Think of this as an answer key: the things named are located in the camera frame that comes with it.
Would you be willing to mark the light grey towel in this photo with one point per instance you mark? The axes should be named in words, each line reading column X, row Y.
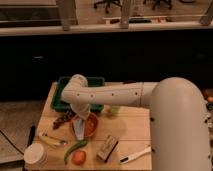
column 79, row 128

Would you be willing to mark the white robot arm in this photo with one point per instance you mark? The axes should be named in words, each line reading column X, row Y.
column 179, row 134

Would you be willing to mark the red orange bowl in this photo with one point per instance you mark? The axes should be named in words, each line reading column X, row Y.
column 91, row 125

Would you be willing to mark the small green cup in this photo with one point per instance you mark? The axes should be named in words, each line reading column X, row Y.
column 113, row 110

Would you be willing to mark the dark red dried pepper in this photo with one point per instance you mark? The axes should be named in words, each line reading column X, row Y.
column 62, row 119

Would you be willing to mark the green plastic tray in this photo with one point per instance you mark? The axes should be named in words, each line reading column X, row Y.
column 57, row 104

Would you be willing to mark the wooden block brush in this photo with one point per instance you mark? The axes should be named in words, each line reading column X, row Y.
column 107, row 148

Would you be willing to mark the green chili pepper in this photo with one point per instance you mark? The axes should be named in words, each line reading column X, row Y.
column 74, row 147

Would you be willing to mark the white dish brush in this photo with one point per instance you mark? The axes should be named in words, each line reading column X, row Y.
column 134, row 156

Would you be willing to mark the orange tomato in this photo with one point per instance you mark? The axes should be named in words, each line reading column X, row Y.
column 79, row 157

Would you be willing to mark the yellow banana peel toy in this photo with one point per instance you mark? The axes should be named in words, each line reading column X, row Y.
column 51, row 141

